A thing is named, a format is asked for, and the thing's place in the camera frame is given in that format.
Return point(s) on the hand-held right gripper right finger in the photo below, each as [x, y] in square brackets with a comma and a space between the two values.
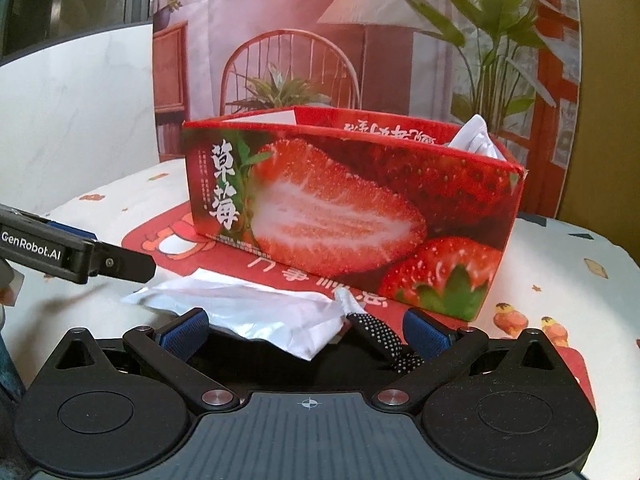
[426, 336]

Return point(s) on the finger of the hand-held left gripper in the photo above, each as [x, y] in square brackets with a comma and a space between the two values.
[70, 231]
[122, 264]

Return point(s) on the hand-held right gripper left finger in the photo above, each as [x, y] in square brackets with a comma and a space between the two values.
[184, 335]

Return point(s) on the white plastic bag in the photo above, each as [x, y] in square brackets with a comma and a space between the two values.
[250, 310]

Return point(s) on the red strawberry print cardboard box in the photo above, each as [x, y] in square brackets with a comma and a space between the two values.
[325, 210]

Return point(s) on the white cloth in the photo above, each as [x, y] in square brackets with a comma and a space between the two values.
[475, 136]

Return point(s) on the white marbled panel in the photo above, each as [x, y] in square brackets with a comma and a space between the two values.
[75, 135]

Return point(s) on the yellow wooden board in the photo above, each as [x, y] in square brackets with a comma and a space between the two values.
[605, 110]

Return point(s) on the printed room scene wall backdrop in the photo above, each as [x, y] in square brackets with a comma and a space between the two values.
[300, 15]

